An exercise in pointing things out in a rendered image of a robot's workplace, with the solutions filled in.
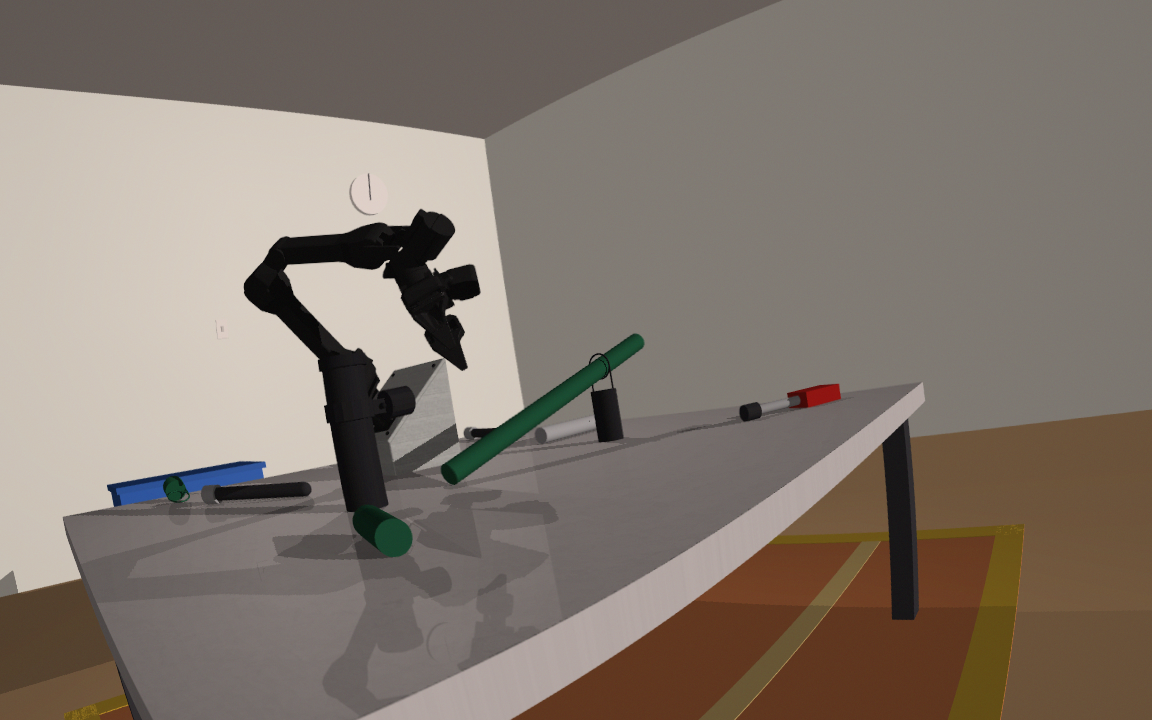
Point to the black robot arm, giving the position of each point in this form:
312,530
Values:
368,246

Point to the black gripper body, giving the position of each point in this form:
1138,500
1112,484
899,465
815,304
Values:
420,286

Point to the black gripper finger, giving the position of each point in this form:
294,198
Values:
456,355
430,315

